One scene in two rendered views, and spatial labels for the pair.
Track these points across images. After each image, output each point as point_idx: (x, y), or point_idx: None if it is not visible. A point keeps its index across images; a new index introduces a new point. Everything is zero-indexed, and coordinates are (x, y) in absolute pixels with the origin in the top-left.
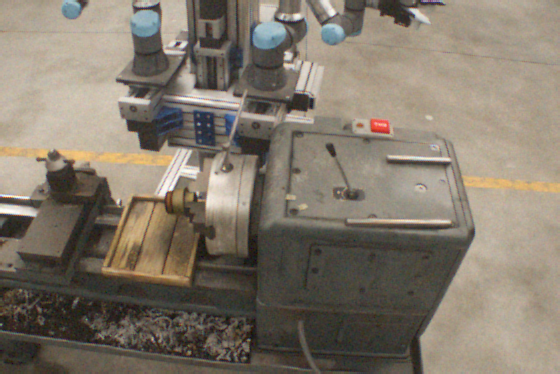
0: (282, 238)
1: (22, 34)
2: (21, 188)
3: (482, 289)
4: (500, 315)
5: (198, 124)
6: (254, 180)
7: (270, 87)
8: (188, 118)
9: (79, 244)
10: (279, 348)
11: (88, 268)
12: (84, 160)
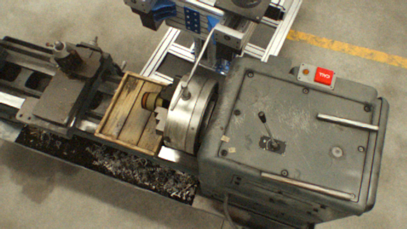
0: (212, 168)
1: None
2: (66, 11)
3: (393, 165)
4: (401, 191)
5: (187, 17)
6: (206, 106)
7: (245, 5)
8: (180, 10)
9: (81, 109)
10: (214, 197)
11: (86, 128)
12: None
